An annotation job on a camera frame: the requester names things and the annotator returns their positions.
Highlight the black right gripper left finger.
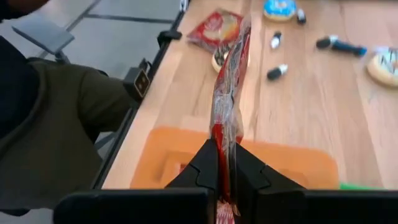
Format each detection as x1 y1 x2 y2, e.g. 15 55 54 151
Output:
52 138 219 224

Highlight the blue marker with black cap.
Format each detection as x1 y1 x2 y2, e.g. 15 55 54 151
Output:
315 34 369 58

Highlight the black table-level camera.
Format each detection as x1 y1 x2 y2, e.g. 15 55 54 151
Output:
122 57 153 103

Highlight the red popcorn bag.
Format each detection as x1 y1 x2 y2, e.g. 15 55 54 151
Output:
208 15 253 224
185 8 244 53

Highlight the grey chair armrest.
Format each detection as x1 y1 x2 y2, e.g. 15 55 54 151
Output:
11 14 75 65

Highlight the person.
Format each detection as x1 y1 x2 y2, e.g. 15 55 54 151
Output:
0 0 135 217

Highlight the blue iced toy donut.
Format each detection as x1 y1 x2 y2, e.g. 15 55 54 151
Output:
262 0 299 22

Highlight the orange plastic tray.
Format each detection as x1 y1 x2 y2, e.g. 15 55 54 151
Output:
129 126 340 190

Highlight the green plastic basket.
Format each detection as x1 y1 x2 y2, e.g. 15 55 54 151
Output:
338 182 385 191

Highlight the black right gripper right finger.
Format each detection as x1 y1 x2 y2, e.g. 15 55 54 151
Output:
234 142 398 224

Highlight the black aluminium table frame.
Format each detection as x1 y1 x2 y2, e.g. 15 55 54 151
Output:
90 0 191 190

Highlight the black table clamp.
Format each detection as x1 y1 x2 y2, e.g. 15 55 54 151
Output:
156 29 183 48

